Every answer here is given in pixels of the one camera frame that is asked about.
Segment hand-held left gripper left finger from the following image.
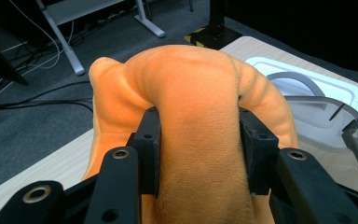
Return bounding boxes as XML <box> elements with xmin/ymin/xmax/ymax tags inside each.
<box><xmin>92</xmin><ymin>106</ymin><xmax>162</xmax><ymax>224</ymax></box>

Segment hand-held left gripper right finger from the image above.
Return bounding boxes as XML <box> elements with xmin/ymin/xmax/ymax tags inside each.
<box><xmin>238</xmin><ymin>106</ymin><xmax>358</xmax><ymax>224</ymax></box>

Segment orange plush toy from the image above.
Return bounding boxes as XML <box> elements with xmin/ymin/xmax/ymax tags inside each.
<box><xmin>80</xmin><ymin>44</ymin><xmax>299</xmax><ymax>224</ymax></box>

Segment black stand striped base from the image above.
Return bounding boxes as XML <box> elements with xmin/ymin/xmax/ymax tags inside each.
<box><xmin>184</xmin><ymin>0</ymin><xmax>243</xmax><ymax>50</ymax></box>

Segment black floor cables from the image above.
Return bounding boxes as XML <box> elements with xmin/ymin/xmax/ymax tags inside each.
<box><xmin>0</xmin><ymin>80</ymin><xmax>94</xmax><ymax>115</ymax></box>

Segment white floor cable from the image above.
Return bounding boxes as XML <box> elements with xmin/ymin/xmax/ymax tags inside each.
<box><xmin>0</xmin><ymin>0</ymin><xmax>76</xmax><ymax>78</ymax></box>

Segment white metal desk frame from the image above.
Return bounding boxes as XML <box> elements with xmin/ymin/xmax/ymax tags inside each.
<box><xmin>35</xmin><ymin>0</ymin><xmax>166</xmax><ymax>77</ymax></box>

